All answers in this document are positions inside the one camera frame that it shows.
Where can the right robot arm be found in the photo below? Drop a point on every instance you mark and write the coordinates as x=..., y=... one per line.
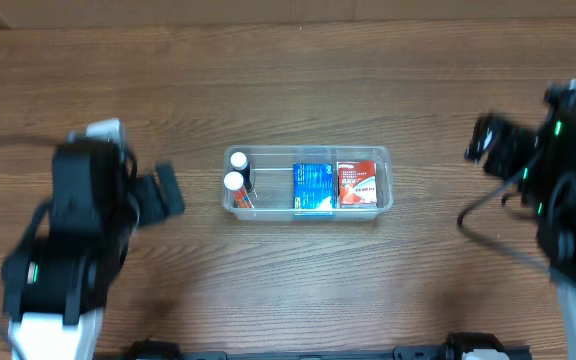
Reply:
x=539, y=166

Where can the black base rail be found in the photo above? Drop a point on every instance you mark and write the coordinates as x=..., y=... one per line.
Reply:
x=463, y=345

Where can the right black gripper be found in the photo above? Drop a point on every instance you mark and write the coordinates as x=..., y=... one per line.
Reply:
x=500, y=148

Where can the clear plastic container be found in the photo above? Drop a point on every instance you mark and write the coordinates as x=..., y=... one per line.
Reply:
x=273, y=192

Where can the red box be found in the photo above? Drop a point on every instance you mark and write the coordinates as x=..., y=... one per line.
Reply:
x=357, y=184

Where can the black bottle white cap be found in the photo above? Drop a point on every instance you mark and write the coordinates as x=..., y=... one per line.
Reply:
x=241, y=164

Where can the blue box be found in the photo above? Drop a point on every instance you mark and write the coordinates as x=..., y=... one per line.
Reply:
x=314, y=186

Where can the orange bottle white cap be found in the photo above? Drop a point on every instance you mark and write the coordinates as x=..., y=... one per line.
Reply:
x=234, y=182

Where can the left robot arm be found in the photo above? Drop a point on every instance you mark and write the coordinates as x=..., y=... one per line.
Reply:
x=57, y=279

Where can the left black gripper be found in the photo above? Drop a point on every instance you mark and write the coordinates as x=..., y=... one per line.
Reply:
x=150, y=198

